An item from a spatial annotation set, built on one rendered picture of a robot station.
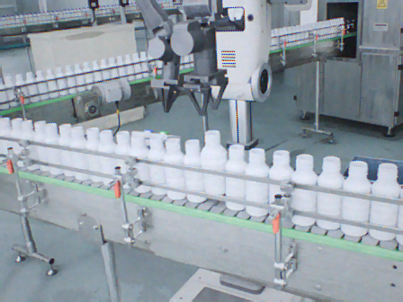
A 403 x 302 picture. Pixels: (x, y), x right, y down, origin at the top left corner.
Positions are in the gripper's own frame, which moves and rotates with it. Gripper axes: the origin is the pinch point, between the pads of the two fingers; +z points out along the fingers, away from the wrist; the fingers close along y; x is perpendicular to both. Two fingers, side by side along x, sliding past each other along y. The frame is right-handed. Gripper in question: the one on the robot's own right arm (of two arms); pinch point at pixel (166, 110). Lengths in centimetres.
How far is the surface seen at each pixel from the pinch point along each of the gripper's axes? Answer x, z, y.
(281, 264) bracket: -20, 34, 50
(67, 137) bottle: -17.4, 11.7, -24.5
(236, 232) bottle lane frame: -15.8, 29.6, 35.7
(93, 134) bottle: -18.2, 9.8, -12.9
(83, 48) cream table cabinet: 250, -72, -296
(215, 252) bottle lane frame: -13.2, 36.6, 29.2
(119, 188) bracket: -24.5, 22.9, 4.2
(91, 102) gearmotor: 76, -5, -107
